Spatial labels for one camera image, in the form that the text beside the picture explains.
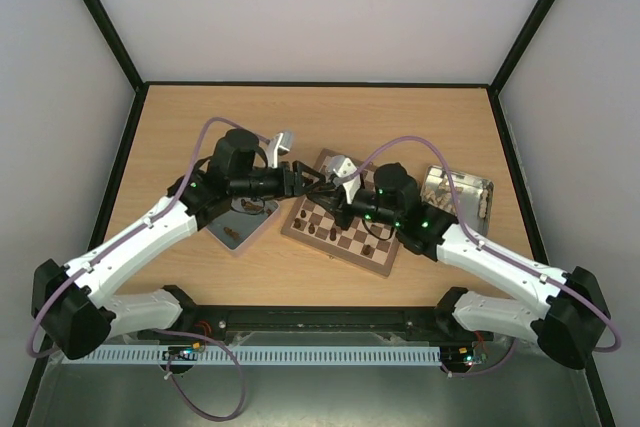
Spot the wooden chess board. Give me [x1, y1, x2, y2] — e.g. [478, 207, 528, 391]
[279, 147, 422, 280]

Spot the pink tin tray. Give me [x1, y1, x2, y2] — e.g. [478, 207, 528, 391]
[206, 197, 280, 256]

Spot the light blue cable duct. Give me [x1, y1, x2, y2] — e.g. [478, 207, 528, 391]
[76, 345, 441, 367]

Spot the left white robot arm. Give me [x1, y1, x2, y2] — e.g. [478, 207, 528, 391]
[31, 128, 326, 360]

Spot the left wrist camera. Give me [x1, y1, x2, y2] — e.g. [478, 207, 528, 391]
[265, 131, 294, 168]

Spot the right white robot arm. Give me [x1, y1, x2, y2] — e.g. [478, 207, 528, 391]
[327, 155, 610, 370]

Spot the pile of dark chess pieces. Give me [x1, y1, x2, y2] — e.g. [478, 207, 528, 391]
[220, 198, 266, 243]

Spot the black frame rail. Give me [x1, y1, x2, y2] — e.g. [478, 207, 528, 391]
[49, 302, 581, 343]

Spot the gold tin tray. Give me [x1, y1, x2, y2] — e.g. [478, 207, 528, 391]
[419, 163, 496, 236]

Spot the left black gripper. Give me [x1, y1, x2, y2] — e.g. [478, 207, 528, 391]
[230, 161, 326, 201]

